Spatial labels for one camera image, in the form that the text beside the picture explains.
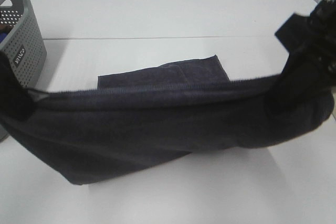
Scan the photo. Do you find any blue cloth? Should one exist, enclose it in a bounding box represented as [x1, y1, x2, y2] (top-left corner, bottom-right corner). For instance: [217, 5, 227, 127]
[0, 31, 8, 43]

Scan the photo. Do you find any beige fabric bin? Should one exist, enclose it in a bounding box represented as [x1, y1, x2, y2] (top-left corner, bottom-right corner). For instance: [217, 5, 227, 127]
[331, 87, 336, 120]

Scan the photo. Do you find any grey perforated plastic basket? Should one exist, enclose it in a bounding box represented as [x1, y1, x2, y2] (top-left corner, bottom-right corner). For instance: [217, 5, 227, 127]
[0, 0, 48, 141]

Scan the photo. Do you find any dark grey towel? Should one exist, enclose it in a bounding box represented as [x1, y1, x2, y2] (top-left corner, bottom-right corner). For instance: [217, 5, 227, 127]
[1, 54, 334, 185]

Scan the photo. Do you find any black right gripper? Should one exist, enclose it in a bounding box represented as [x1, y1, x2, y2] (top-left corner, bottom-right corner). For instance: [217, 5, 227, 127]
[275, 0, 335, 77]

